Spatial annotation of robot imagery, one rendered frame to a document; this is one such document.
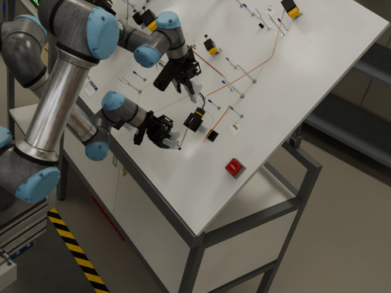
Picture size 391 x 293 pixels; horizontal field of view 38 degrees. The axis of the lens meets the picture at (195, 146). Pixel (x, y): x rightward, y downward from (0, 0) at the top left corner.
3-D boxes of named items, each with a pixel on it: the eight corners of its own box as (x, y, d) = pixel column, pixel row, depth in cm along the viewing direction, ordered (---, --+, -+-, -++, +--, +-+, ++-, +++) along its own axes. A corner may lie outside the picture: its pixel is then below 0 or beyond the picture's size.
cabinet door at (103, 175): (112, 215, 271) (121, 153, 247) (62, 148, 302) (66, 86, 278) (116, 214, 272) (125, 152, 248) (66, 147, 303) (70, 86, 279)
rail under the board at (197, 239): (190, 249, 211) (194, 237, 207) (55, 83, 278) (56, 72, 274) (202, 244, 214) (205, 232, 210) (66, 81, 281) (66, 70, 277)
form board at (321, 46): (60, 72, 276) (57, 71, 275) (197, -93, 265) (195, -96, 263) (198, 236, 209) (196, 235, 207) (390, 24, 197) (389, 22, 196)
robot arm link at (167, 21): (148, 22, 180) (163, 6, 183) (156, 48, 188) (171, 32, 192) (167, 27, 176) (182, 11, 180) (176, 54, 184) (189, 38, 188)
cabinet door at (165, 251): (174, 301, 239) (191, 239, 215) (111, 216, 270) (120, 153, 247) (178, 299, 241) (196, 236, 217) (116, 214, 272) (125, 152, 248)
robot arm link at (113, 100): (98, 98, 199) (114, 84, 196) (122, 113, 206) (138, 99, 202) (98, 113, 194) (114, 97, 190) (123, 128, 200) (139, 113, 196)
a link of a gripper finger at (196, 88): (209, 96, 203) (198, 75, 198) (198, 106, 201) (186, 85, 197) (204, 95, 206) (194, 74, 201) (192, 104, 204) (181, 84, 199)
